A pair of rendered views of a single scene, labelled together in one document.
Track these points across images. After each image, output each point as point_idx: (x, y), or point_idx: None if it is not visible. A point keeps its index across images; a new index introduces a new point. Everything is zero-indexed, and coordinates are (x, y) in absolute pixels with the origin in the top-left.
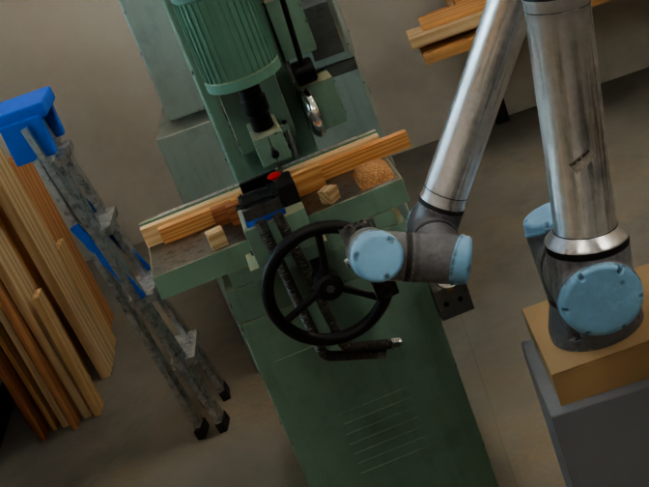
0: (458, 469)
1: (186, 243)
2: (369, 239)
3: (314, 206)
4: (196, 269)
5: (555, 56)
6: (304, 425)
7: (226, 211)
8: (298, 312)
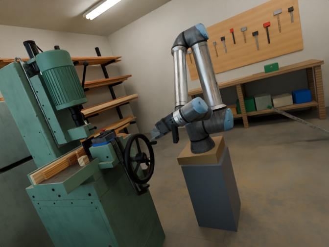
0: (158, 234)
1: (61, 172)
2: (199, 98)
3: None
4: (81, 174)
5: (208, 55)
6: (124, 239)
7: (74, 157)
8: (137, 170)
